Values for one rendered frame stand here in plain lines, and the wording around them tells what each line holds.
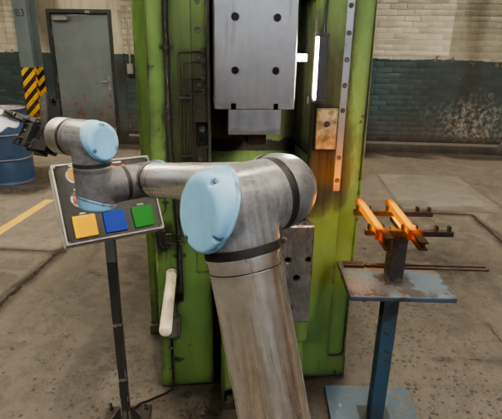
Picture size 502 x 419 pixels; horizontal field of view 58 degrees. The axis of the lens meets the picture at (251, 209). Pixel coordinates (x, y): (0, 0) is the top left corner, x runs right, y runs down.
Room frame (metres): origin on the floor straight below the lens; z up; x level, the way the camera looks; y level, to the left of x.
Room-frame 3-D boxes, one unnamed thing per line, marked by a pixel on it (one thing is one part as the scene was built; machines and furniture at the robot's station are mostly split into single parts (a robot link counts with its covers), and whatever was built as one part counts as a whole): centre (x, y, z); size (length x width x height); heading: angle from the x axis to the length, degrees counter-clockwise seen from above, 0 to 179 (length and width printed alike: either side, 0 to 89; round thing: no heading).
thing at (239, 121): (1.95, 0.02, 1.32); 0.42 x 0.20 x 0.10; 7
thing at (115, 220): (1.48, 0.47, 1.01); 0.07 x 0.05 x 0.07; 122
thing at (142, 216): (1.53, 0.39, 1.01); 0.07 x 0.05 x 0.07; 122
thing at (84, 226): (1.43, 0.56, 1.01); 0.07 x 0.05 x 0.07; 122
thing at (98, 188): (1.07, 0.37, 1.26); 0.12 x 0.09 x 0.12; 130
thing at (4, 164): (5.46, 2.99, 0.44); 0.59 x 0.59 x 0.88
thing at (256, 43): (1.95, -0.03, 1.56); 0.42 x 0.39 x 0.40; 7
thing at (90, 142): (1.07, 0.39, 1.37); 0.12 x 0.09 x 0.10; 59
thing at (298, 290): (1.96, -0.04, 0.69); 0.56 x 0.38 x 0.45; 7
